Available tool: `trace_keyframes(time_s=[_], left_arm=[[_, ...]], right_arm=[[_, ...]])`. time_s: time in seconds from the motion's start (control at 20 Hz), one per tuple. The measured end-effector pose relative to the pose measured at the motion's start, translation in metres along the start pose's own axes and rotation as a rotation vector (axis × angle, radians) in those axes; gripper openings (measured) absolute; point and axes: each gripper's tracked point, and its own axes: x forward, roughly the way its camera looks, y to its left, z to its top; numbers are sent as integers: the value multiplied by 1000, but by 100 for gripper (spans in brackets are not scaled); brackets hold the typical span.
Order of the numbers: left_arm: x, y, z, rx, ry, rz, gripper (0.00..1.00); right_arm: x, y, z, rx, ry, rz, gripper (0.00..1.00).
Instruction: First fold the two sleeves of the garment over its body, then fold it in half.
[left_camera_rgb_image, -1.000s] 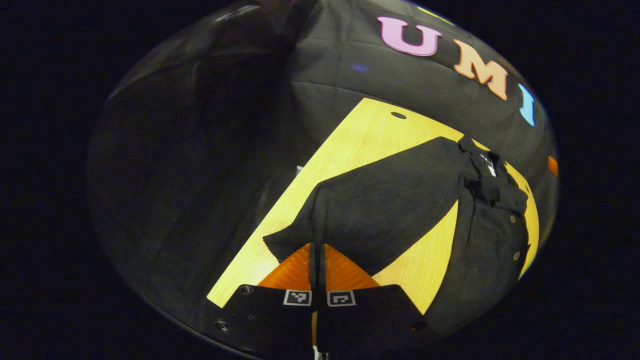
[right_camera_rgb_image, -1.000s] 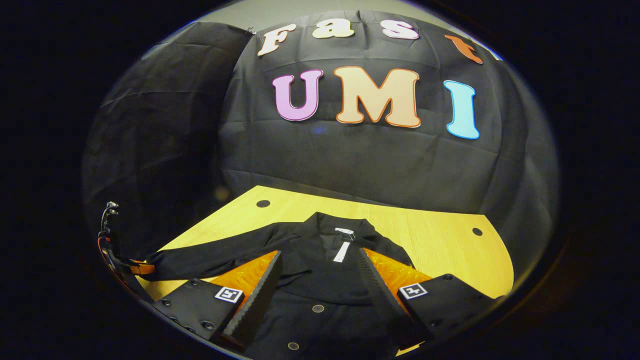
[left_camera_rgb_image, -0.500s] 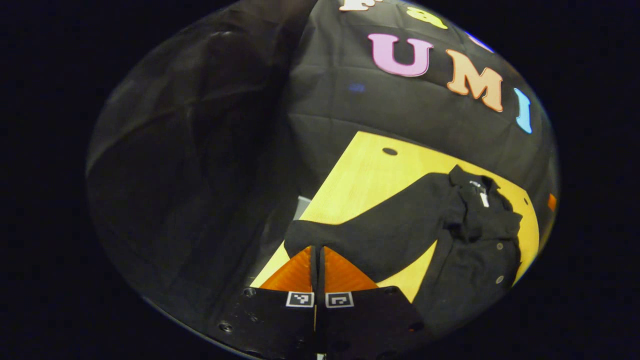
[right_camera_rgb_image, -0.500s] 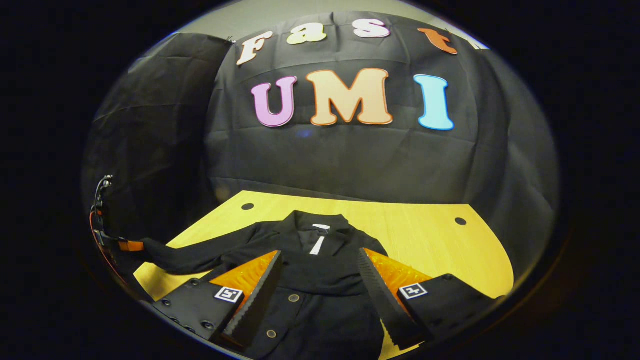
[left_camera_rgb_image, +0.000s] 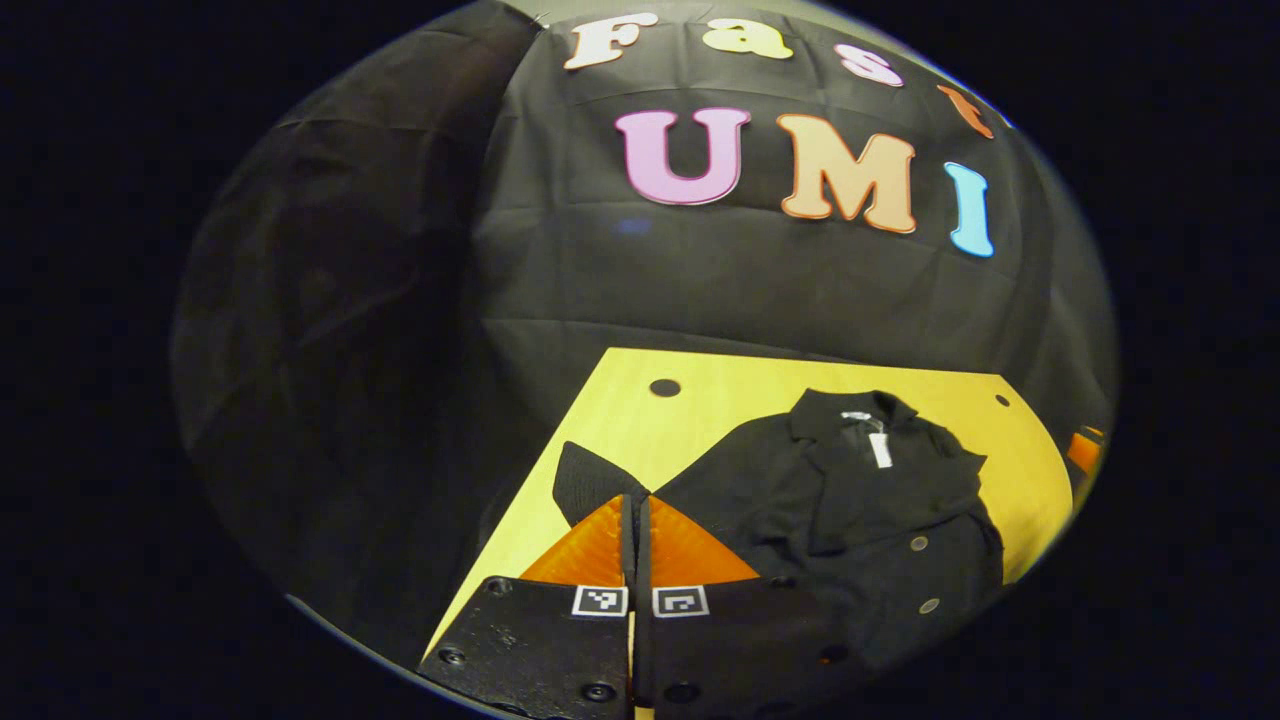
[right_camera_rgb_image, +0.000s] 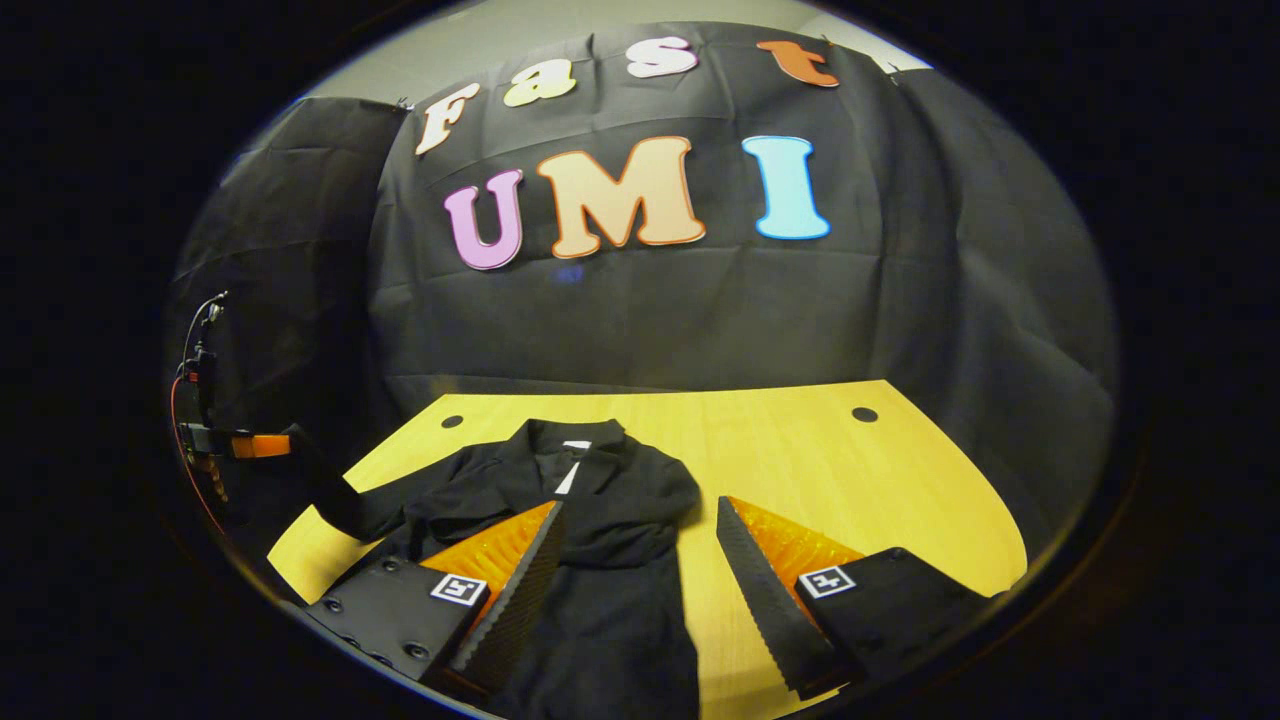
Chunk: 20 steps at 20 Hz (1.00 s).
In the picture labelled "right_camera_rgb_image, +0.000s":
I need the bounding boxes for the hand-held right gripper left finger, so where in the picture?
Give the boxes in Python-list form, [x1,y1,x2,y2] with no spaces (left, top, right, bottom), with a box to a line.
[300,500,568,701]

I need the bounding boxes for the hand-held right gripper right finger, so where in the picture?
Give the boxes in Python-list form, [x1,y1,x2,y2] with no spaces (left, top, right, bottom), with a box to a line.
[714,494,993,701]

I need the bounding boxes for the black button shirt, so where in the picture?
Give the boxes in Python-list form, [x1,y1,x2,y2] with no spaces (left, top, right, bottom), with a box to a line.
[285,418,703,720]

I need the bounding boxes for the black backdrop cloth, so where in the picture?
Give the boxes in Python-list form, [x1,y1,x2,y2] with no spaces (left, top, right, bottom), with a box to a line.
[165,20,1119,561]

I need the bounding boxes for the red gripper cable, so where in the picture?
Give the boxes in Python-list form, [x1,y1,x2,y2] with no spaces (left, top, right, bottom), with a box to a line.
[170,372,233,541]

